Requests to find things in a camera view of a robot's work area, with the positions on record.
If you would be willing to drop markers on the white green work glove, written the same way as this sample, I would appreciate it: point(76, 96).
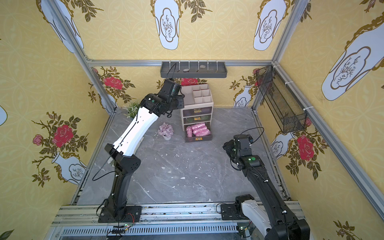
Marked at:
point(110, 159)

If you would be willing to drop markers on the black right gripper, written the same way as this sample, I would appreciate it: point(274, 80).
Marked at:
point(235, 144)

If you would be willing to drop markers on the black wire mesh basket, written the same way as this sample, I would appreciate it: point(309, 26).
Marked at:
point(286, 110)

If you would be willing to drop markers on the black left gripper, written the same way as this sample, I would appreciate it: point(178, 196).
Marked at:
point(171, 88)

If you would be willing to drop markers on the pink trash bag roll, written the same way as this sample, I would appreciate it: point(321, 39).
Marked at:
point(199, 125)
point(204, 133)
point(189, 132)
point(200, 129)

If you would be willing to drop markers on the green plant in blue pot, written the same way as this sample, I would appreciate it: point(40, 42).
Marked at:
point(132, 110)

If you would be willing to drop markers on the aluminum front rail frame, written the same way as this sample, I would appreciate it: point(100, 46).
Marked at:
point(156, 219)

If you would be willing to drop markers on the purple flowers in white pot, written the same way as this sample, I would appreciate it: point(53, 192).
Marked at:
point(166, 130)

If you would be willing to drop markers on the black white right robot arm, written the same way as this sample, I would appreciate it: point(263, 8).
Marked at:
point(277, 221)

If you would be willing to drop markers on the beige three-drawer organizer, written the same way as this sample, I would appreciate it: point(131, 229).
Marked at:
point(197, 96)

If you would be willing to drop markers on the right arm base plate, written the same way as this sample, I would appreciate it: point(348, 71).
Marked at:
point(229, 212)

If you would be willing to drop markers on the gray wall shelf tray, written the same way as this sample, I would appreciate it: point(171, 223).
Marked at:
point(193, 69)

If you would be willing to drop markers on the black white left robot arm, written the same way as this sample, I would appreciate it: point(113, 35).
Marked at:
point(126, 163)

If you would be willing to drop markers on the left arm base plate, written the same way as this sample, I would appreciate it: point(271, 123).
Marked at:
point(127, 214)

